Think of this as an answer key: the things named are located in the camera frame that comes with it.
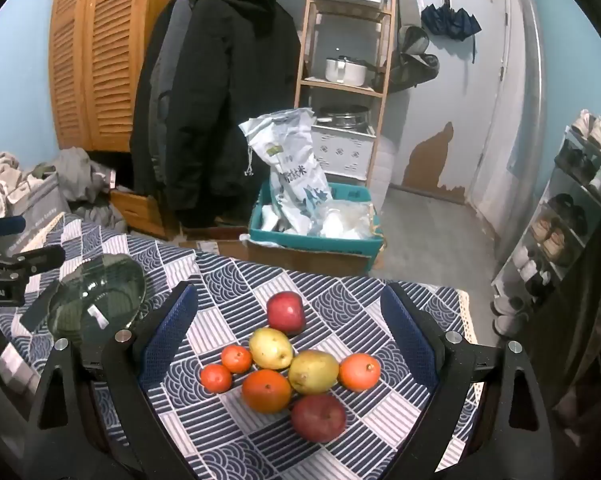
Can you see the white cooking pot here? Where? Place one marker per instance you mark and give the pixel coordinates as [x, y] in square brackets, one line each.
[345, 72]

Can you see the dark blue umbrella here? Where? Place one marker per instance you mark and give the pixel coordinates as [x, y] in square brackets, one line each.
[450, 22]

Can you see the green hanging bag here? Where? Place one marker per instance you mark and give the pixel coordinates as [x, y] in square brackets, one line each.
[413, 60]

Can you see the large orange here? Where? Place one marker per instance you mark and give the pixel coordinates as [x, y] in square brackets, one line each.
[266, 391]

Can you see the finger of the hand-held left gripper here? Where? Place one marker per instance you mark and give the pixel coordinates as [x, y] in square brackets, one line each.
[3, 227]
[30, 260]

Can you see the teal box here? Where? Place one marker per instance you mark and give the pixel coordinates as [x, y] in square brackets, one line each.
[320, 246]

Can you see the white plastic basket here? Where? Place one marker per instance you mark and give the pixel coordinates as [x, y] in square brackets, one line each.
[340, 152]

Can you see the pale door with peeling paint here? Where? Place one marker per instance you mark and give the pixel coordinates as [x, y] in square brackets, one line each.
[455, 110]

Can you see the grey jacket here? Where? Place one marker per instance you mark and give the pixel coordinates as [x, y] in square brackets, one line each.
[173, 50]

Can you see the red apple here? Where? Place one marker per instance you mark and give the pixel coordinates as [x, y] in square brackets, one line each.
[286, 312]
[319, 417]

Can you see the grey fabric bag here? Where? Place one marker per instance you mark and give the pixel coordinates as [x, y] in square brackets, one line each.
[35, 205]

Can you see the green-brown pear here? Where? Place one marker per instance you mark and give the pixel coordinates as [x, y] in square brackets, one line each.
[313, 371]

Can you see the clear glass bowl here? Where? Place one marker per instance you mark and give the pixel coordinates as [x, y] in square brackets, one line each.
[100, 280]

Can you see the medium orange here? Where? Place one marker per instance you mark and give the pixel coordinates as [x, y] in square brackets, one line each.
[359, 371]

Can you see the grey vertical pipe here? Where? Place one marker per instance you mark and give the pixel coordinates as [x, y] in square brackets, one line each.
[532, 85]

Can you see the wooden drawer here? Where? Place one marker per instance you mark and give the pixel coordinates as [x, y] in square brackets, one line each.
[135, 210]

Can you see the white shoe rack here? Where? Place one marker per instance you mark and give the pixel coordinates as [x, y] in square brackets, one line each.
[570, 180]

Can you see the grey crumpled clothing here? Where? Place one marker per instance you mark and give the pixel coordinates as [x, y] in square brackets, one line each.
[88, 180]

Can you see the steel pot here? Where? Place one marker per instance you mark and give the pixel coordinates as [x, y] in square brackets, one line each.
[343, 119]

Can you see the white rice bag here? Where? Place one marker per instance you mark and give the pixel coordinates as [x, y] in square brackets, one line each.
[290, 160]

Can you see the wooden shelf rack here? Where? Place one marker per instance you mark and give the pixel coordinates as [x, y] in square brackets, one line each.
[306, 35]

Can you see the rows of shoes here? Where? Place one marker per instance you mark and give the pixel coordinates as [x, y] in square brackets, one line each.
[552, 240]

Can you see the small tangerine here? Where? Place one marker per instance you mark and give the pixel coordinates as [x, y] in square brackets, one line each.
[236, 358]
[215, 378]

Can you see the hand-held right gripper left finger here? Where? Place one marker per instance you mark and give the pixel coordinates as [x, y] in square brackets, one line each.
[168, 332]

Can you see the black hooded coat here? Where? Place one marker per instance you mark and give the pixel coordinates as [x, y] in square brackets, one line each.
[230, 85]

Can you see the wooden louvered wardrobe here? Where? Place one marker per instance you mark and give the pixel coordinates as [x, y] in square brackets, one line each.
[105, 60]

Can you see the blue patterned tablecloth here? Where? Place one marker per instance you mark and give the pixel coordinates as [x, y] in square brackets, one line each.
[340, 305]

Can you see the cardboard box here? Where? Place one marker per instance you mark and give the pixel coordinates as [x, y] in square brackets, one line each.
[290, 261]

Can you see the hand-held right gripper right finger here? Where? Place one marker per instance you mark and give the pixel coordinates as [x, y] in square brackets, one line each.
[410, 340]

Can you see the clear plastic bags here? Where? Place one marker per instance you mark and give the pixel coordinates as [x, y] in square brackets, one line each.
[345, 220]

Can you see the yellow apple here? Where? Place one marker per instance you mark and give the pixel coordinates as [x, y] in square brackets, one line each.
[270, 347]

